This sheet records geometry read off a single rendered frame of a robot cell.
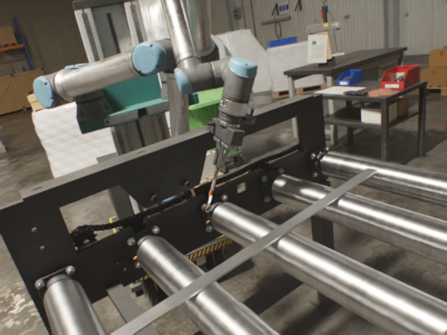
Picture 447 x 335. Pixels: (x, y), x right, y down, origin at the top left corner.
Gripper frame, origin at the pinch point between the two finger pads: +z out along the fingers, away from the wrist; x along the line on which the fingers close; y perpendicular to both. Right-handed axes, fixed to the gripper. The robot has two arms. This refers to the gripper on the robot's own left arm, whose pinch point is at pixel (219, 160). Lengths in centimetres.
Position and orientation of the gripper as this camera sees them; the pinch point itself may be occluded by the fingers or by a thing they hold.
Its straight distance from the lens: 120.2
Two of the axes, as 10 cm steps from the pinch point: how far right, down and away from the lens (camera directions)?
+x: 5.1, 4.6, -7.2
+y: -8.3, 0.4, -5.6
